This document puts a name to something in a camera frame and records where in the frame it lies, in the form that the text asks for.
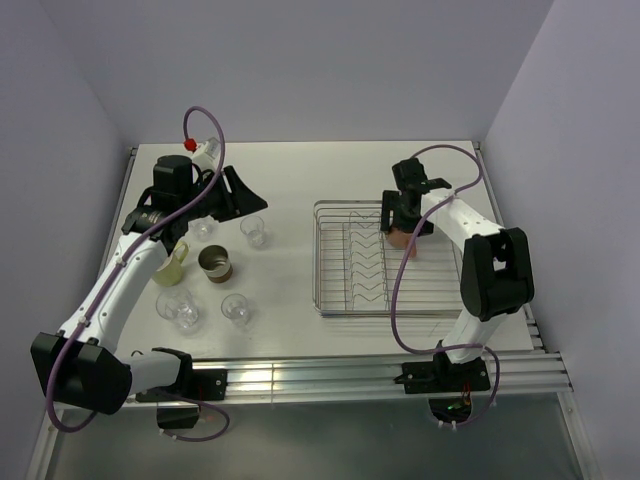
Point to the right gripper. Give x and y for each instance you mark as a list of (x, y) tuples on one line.
[(390, 202)]

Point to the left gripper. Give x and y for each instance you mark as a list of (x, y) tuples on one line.
[(239, 197)]

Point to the orange floral mug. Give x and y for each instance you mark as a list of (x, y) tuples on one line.
[(401, 240)]

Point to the steel cup brown band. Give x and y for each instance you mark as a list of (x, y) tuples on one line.
[(214, 261)]

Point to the green mug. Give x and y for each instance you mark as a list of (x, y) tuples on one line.
[(170, 273)]

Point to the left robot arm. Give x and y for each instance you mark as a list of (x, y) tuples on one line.
[(77, 365)]

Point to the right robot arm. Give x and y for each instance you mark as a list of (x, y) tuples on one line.
[(496, 277)]

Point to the clear glass centre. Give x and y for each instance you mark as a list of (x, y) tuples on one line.
[(253, 228)]

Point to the clear glass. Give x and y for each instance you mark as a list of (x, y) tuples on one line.
[(177, 305), (253, 228), (202, 229), (235, 307)]

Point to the clear glass far left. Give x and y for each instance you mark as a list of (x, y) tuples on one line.
[(202, 229)]

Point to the clear glass front right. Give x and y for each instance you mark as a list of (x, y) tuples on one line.
[(235, 307)]

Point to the clear glass front left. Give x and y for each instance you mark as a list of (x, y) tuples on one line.
[(177, 305)]

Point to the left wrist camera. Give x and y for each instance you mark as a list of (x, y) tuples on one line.
[(207, 154)]

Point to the wire dish rack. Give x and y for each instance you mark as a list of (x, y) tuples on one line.
[(355, 267)]

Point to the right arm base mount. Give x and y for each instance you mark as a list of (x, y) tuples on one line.
[(440, 375)]

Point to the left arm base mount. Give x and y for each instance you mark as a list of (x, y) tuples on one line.
[(200, 384)]

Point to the black box under rail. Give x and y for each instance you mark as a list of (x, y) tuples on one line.
[(177, 418)]

